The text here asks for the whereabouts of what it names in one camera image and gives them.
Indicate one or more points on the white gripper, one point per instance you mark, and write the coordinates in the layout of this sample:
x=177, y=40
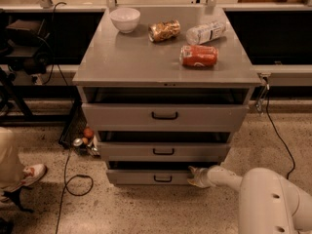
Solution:
x=203, y=177

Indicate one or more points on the grey bottom drawer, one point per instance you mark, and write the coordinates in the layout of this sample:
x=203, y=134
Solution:
x=148, y=177

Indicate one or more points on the grey drawer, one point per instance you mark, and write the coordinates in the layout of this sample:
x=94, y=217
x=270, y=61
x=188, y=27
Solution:
x=164, y=117
x=148, y=177
x=163, y=152

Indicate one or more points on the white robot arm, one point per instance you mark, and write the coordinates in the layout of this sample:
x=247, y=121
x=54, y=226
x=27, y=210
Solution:
x=268, y=202

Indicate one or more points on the grey middle drawer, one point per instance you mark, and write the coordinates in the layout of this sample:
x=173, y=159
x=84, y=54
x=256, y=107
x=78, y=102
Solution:
x=163, y=152

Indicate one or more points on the grey drawer cabinet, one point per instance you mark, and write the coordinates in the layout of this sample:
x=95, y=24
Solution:
x=130, y=69

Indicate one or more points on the grey top drawer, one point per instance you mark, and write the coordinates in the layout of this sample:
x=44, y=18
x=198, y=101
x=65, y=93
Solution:
x=164, y=117

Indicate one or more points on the orange ball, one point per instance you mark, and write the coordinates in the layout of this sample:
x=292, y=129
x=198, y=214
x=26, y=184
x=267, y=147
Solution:
x=88, y=133

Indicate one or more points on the silver can on floor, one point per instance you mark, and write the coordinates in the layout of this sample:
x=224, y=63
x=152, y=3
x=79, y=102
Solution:
x=77, y=142

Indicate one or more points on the red soda can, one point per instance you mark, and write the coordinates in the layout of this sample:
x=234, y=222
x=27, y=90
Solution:
x=198, y=55

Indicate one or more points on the clear plastic water bottle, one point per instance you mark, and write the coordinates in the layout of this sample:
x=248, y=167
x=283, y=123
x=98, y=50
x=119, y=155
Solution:
x=205, y=33

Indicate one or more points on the gold crumpled snack can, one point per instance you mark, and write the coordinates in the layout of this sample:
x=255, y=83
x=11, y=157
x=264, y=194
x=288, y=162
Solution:
x=161, y=31

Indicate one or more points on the white red sneaker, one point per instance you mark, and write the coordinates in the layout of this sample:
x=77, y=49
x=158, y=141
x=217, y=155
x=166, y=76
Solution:
x=33, y=173

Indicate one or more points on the white bowl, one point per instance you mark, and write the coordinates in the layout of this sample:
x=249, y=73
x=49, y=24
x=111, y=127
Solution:
x=125, y=20

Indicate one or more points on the beige trouser leg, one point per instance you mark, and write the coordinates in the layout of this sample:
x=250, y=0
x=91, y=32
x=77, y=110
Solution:
x=11, y=168

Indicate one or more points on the black shoe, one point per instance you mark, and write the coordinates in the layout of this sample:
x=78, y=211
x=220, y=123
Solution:
x=6, y=227

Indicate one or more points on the black equipment on stand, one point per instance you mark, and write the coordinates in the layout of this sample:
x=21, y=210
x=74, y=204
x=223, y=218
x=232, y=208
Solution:
x=24, y=44

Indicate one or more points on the metal clamp bracket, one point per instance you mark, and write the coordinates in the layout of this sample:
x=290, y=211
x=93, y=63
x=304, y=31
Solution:
x=262, y=94

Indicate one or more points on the black wire basket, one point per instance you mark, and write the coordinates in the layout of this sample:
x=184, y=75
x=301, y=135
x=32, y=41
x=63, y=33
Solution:
x=74, y=125

